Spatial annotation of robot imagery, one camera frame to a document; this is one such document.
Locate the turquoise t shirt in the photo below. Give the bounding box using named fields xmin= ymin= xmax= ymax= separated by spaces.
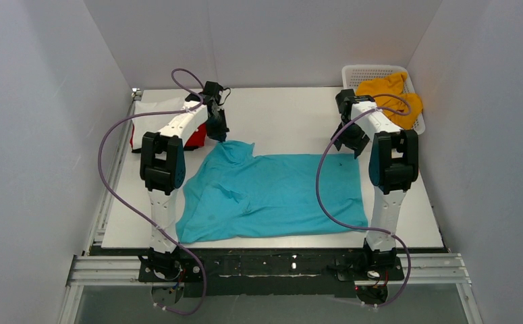
xmin=176 ymin=141 xmax=368 ymax=244

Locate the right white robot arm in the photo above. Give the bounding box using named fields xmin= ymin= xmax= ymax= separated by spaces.
xmin=331 ymin=89 xmax=418 ymax=269

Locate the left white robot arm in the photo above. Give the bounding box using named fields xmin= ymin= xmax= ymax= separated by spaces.
xmin=140 ymin=81 xmax=229 ymax=255

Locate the red folded t shirt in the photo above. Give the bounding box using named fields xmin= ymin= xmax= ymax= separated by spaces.
xmin=129 ymin=124 xmax=207 ymax=153

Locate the white plastic basket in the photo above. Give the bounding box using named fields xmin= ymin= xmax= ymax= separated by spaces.
xmin=341 ymin=64 xmax=426 ymax=135

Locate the yellow crumpled t shirt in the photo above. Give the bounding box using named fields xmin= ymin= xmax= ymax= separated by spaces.
xmin=355 ymin=72 xmax=423 ymax=130

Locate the white folded t shirt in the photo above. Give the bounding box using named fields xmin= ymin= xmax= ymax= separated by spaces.
xmin=132 ymin=99 xmax=186 ymax=144

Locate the black folded t shirt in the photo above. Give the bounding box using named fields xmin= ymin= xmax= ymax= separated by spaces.
xmin=132 ymin=146 xmax=200 ymax=154

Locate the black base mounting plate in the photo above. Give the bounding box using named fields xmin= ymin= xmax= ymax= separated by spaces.
xmin=138 ymin=248 xmax=405 ymax=298

